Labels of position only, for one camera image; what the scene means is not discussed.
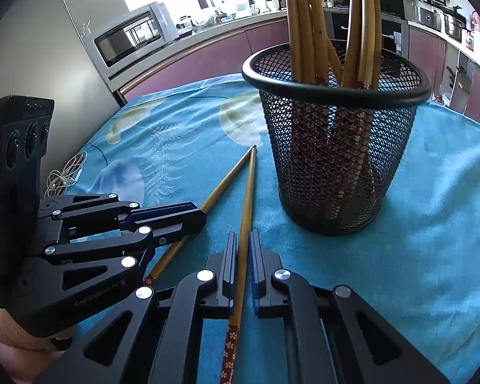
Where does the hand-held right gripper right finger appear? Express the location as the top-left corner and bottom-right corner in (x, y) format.
(250, 230), (451, 384)

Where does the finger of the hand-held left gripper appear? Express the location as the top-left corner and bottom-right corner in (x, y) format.
(40, 193), (198, 227)
(43, 208), (207, 259)

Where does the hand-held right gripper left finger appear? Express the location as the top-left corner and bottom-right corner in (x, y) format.
(36, 232), (238, 384)

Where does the red patterned bamboo chopstick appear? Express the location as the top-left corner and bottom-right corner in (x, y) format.
(143, 144), (257, 286)
(219, 147), (258, 384)

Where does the black mesh pen holder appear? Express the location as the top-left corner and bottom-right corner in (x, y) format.
(242, 40), (432, 236)

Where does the bunch of bamboo chopsticks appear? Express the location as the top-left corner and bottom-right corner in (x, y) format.
(282, 0), (385, 209)

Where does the person's left hand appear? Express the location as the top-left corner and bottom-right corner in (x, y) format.
(0, 310), (77, 382)

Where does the blue floral tablecloth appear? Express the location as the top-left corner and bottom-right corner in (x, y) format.
(64, 74), (480, 384)

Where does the grey refrigerator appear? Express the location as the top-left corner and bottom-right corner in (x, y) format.
(0, 0), (125, 193)

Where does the pink kitchen cabinet run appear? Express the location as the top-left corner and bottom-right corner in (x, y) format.
(408, 24), (480, 131)
(122, 11), (332, 107)

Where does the silver microwave oven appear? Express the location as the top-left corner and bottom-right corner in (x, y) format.
(93, 2), (178, 93)

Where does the black built-in oven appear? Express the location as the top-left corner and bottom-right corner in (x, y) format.
(329, 7), (409, 59)

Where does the stainless steel stock pot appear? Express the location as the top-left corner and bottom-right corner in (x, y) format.
(443, 13), (467, 41)

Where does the white earphone cable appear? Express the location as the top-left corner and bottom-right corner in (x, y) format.
(45, 154), (86, 196)

